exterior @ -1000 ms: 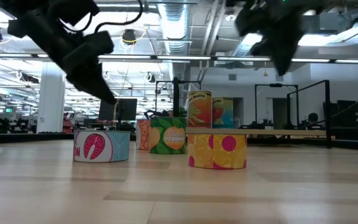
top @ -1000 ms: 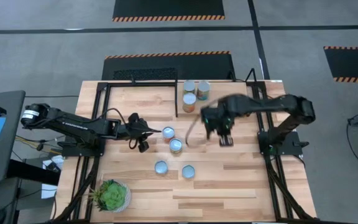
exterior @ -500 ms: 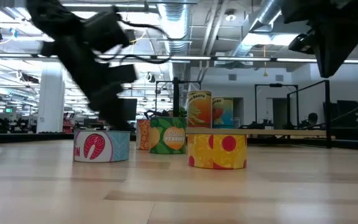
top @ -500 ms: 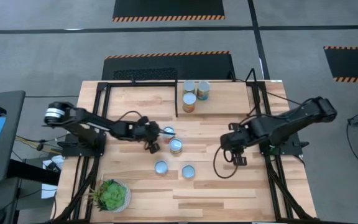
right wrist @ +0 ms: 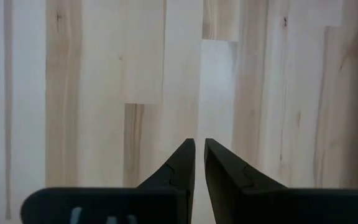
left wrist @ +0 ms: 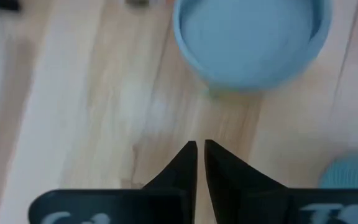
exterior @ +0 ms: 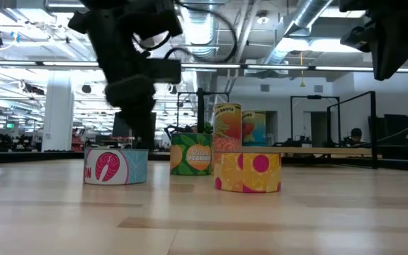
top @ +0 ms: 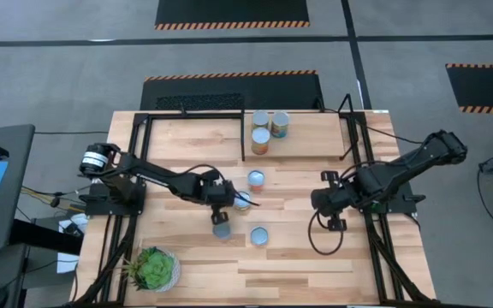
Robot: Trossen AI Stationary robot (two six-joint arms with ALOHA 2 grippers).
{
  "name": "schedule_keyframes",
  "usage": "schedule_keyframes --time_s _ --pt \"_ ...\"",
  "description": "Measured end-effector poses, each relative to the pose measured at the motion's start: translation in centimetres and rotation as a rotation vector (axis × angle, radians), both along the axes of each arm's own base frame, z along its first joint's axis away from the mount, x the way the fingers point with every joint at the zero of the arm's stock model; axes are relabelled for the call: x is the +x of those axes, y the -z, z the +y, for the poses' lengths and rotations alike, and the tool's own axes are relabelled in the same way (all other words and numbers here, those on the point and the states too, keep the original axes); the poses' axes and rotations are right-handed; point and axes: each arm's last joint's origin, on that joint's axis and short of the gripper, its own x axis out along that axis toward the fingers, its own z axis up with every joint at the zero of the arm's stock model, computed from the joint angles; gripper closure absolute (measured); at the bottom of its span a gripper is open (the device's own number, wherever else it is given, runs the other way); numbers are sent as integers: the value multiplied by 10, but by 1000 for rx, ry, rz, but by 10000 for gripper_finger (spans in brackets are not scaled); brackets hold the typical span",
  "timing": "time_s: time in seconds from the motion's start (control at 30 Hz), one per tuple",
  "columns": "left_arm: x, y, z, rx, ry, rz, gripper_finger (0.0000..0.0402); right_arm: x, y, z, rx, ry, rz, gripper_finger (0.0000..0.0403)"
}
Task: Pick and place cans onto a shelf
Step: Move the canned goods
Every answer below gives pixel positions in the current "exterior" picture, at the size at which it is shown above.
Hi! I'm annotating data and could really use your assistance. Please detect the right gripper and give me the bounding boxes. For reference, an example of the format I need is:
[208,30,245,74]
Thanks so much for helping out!
[338,0,408,81]

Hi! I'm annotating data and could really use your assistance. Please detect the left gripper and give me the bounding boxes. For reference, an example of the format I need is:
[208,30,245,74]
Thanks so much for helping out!
[93,34,157,149]

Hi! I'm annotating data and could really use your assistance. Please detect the green sliced peaches can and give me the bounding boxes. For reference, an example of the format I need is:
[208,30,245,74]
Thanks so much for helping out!
[169,132,215,176]

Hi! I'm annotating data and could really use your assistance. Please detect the tall orange beans can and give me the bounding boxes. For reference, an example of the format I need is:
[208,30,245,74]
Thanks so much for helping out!
[213,103,242,140]

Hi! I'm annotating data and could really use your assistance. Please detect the tall tomato can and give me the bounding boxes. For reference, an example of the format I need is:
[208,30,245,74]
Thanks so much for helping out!
[241,110,268,147]

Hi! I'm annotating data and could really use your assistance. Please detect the flat salmon can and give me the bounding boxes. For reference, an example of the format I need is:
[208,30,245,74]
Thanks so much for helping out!
[83,147,149,186]

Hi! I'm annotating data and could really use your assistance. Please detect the white building column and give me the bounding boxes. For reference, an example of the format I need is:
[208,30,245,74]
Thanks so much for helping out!
[41,72,75,152]

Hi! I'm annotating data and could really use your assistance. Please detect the black equipment rack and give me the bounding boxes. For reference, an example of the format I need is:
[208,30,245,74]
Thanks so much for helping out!
[368,113,408,147]

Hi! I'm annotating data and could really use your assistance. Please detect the person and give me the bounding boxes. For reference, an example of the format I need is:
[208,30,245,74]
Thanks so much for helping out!
[348,127,364,146]

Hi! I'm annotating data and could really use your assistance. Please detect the grey door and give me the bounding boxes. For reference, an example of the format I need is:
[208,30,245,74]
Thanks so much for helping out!
[310,110,329,148]
[266,110,279,147]

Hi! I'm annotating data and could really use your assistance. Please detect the long ceiling light strip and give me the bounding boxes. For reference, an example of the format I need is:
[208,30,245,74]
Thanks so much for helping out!
[0,59,408,74]

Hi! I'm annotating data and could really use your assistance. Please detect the flat yellow pineapple can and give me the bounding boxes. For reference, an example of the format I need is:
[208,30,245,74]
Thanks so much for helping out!
[213,152,282,194]

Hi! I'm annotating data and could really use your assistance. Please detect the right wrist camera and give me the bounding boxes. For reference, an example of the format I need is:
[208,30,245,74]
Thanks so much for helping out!
[340,25,374,54]

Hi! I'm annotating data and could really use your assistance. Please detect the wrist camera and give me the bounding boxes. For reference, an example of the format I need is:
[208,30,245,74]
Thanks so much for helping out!
[340,25,374,54]
[146,58,183,85]

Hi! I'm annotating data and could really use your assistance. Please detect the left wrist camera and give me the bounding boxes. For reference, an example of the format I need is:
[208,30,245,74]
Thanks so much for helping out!
[146,58,183,85]

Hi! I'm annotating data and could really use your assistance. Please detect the black metal frame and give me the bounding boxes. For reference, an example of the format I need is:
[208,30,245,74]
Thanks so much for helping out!
[196,87,205,135]
[326,90,378,170]

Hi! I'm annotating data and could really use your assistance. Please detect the thin black background frame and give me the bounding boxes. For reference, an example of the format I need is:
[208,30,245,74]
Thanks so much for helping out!
[290,94,341,148]
[176,91,230,142]

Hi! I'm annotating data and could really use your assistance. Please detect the thin black cable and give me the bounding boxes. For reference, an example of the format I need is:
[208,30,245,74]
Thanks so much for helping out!
[377,113,408,143]

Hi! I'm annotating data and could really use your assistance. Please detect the silver ceiling duct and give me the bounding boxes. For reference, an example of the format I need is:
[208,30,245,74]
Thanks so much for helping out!
[266,0,334,67]
[179,3,216,64]

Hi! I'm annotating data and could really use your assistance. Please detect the yellow hanging cord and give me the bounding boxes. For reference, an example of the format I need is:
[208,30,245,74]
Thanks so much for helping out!
[298,51,307,89]

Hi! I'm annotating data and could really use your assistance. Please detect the black left camera cable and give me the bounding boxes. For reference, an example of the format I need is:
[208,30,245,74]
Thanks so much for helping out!
[131,0,239,64]

